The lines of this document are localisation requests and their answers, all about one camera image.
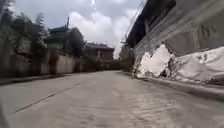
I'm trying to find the dark hedge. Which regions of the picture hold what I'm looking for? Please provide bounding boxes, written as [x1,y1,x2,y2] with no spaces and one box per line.
[78,54,123,73]

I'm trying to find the green roadside bush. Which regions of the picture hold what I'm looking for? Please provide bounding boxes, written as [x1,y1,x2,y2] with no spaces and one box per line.
[118,43,136,73]

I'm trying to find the red-roofed building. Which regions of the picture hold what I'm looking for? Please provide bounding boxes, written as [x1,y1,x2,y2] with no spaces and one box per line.
[83,42,116,62]

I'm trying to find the grey concrete road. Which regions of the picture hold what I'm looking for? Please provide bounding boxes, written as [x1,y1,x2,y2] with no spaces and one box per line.
[0,69,224,128]

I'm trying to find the dark multi-storey building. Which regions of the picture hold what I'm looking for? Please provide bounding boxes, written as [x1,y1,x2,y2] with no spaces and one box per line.
[44,24,85,59]

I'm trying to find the dark kerb strip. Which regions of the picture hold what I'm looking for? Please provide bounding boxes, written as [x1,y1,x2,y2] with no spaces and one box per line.
[0,72,79,86]

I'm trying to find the grey concrete block building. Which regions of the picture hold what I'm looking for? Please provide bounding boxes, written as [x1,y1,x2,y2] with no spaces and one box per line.
[124,0,224,86]

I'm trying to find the stained beige boundary wall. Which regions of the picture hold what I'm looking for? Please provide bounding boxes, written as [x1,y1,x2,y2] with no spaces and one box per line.
[0,33,78,79]

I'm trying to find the overhead wires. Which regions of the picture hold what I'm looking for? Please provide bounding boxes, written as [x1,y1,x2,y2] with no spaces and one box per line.
[123,0,148,38]

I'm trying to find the dark trees behind wall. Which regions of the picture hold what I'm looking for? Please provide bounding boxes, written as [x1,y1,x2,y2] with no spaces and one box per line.
[0,6,49,76]

